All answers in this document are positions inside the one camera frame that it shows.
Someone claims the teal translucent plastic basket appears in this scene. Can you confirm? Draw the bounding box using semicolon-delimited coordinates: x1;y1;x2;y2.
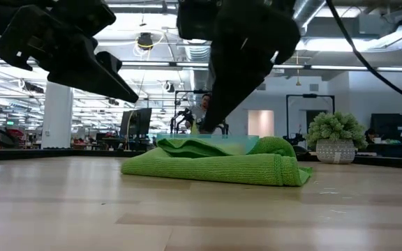
156;133;260;156

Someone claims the person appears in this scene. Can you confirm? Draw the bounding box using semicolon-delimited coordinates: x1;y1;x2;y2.
363;128;380;144
186;93;213;135

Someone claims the black ceiling device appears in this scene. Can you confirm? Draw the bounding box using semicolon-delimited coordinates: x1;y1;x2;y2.
137;31;154;51

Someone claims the long ceiling light strip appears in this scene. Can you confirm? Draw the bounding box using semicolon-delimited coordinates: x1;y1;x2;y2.
0;58;402;73

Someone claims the black rig frame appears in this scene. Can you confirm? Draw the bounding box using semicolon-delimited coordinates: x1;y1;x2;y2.
285;93;336;140
174;89;229;135

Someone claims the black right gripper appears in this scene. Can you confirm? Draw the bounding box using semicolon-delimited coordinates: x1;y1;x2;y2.
177;0;302;133

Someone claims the artificial green potted plant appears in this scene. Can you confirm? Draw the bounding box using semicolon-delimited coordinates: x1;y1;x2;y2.
305;111;369;165

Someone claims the small black background monitor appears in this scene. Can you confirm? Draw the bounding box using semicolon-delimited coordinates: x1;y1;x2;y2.
119;107;152;140

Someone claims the large black background monitor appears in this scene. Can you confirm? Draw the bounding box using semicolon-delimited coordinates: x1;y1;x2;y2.
370;113;402;144

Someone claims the green microfiber towel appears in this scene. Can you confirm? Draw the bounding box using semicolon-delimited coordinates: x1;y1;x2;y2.
120;136;313;188

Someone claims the white pillar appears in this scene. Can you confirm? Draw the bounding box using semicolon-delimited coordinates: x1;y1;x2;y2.
41;82;73;150

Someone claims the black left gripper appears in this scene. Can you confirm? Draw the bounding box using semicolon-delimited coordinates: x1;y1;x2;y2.
0;0;140;104

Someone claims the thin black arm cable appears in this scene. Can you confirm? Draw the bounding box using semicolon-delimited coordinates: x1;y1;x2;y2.
325;0;402;109

